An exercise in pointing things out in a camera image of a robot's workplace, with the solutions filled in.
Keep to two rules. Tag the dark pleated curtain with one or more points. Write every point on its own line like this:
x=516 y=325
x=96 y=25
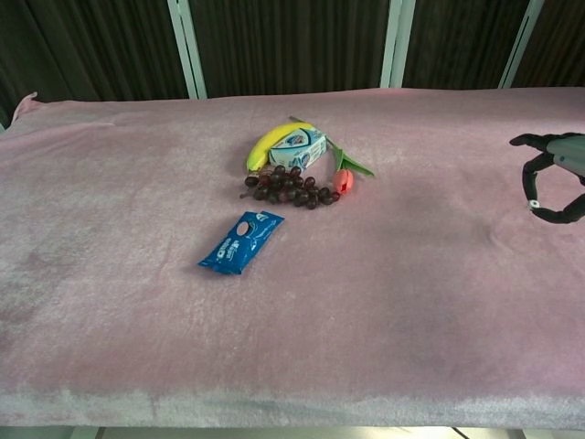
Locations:
x=292 y=41

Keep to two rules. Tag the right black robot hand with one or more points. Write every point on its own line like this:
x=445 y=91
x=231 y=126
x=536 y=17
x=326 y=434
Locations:
x=565 y=151

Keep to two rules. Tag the white blue soap box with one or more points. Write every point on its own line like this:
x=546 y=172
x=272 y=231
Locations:
x=299 y=148

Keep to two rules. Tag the yellow banana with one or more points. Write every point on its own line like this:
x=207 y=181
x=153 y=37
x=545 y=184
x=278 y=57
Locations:
x=267 y=142

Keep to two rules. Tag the blue cookie packet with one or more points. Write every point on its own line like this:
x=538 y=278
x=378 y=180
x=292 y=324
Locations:
x=242 y=242

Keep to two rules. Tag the white frame post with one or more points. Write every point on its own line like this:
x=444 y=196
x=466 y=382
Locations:
x=396 y=43
x=521 y=43
x=187 y=46

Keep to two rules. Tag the dark red grape bunch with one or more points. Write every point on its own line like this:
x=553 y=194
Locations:
x=288 y=187

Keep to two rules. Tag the pink artificial tulip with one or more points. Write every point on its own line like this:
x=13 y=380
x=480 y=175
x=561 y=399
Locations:
x=343 y=178

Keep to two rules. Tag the pink fleece table cloth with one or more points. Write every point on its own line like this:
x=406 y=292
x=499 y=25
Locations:
x=320 y=297

